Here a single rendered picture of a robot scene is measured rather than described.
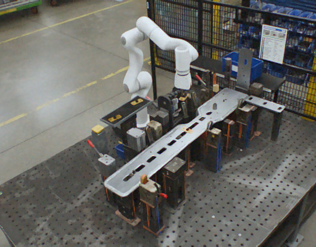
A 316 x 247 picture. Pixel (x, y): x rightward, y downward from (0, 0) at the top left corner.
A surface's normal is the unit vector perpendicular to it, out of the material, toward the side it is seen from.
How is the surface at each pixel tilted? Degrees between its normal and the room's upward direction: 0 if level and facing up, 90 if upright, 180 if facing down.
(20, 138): 0
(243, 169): 0
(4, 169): 0
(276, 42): 90
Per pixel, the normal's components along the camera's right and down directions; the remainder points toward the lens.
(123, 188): -0.05, -0.82
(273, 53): -0.65, 0.47
